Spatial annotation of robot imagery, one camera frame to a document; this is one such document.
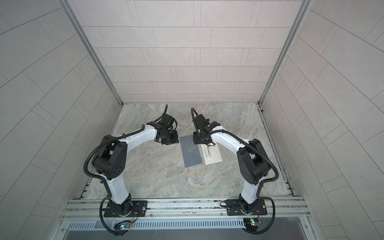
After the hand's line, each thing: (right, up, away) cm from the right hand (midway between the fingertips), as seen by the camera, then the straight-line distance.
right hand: (196, 141), depth 89 cm
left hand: (-9, +1, +3) cm, 9 cm away
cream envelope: (+12, -9, 0) cm, 15 cm away
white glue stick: (+7, -7, 0) cm, 10 cm away
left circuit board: (-32, -33, -24) cm, 52 cm away
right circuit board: (+27, -34, -20) cm, 48 cm away
